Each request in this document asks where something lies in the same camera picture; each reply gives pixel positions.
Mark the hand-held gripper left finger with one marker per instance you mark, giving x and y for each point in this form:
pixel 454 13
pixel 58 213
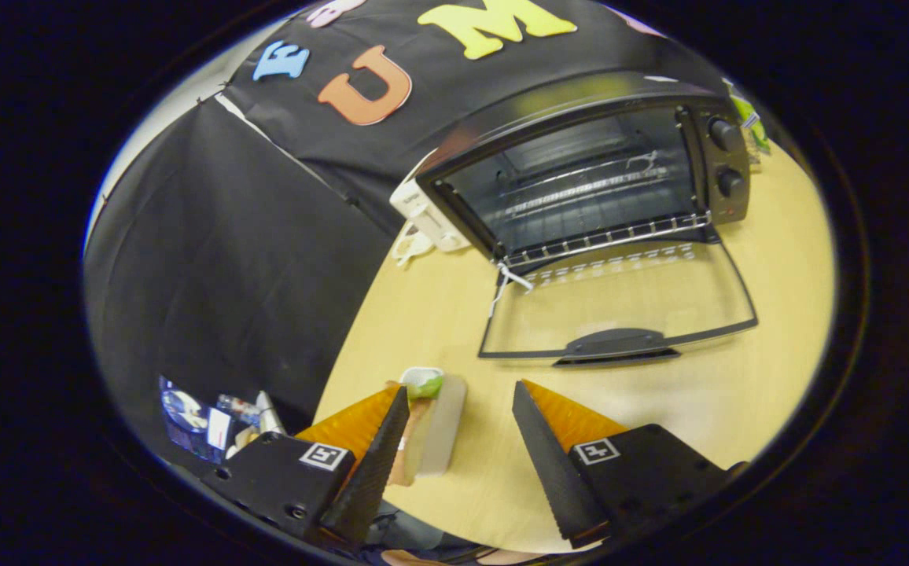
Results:
pixel 372 472

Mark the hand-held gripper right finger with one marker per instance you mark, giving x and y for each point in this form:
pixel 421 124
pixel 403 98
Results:
pixel 553 472

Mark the sandwich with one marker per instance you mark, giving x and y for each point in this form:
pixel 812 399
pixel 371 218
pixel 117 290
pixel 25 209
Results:
pixel 443 424

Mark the black toaster oven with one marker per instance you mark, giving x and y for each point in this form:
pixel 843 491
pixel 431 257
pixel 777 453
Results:
pixel 580 196

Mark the white pop-up toaster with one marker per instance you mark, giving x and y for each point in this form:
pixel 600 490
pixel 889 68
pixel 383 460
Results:
pixel 431 216

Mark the person's grey clothing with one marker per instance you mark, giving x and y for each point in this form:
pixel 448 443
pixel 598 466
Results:
pixel 407 531

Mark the blue plastic packaging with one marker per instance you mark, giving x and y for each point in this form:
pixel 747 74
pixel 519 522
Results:
pixel 183 420

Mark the green label plastic bottle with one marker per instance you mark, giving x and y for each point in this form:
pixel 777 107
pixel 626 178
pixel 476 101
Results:
pixel 749 118

